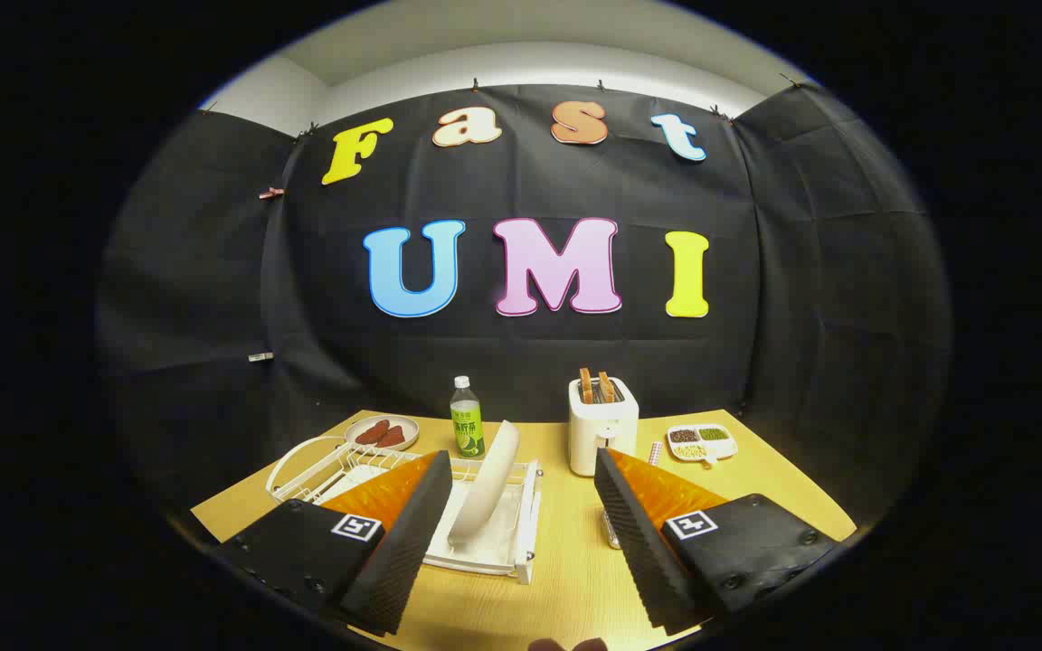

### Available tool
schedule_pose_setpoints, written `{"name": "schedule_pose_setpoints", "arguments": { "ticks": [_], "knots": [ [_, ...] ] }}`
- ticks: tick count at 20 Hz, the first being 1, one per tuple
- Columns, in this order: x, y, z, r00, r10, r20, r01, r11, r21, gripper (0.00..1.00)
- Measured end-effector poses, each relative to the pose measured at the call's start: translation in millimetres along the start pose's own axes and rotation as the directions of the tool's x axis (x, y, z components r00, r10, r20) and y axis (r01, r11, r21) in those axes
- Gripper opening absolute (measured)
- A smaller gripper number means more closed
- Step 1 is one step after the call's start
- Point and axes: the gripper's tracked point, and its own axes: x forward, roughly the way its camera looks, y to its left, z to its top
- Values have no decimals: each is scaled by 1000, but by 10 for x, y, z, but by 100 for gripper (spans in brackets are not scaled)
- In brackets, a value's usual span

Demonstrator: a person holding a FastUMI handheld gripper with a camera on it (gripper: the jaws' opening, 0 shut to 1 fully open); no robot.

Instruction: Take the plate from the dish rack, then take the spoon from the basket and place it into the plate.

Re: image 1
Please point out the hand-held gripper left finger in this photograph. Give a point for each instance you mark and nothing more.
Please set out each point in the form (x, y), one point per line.
(412, 542)

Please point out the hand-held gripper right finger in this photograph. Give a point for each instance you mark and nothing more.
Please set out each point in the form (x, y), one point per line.
(634, 542)

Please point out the white plate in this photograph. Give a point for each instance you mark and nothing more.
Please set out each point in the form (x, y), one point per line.
(489, 488)

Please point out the white divided snack dish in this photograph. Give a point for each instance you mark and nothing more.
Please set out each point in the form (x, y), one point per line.
(704, 449)

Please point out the small beige sausage plate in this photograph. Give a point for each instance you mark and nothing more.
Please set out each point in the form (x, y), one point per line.
(399, 420)

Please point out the red sausage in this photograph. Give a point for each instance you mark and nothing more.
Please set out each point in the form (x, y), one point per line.
(393, 438)
(372, 431)

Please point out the pile of soybeans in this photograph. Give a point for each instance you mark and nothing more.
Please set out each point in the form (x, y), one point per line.
(688, 450)

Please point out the pile of red beans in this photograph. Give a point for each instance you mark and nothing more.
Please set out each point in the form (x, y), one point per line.
(684, 435)

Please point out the green label drink bottle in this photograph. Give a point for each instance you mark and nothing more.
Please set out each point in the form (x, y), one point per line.
(467, 434)

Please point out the white toaster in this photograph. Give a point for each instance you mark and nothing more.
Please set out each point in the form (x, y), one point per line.
(602, 420)

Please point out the pile of green beans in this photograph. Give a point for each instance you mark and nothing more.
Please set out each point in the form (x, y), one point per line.
(713, 433)

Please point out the black backdrop cloth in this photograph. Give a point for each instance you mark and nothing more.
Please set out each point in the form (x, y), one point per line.
(575, 362)

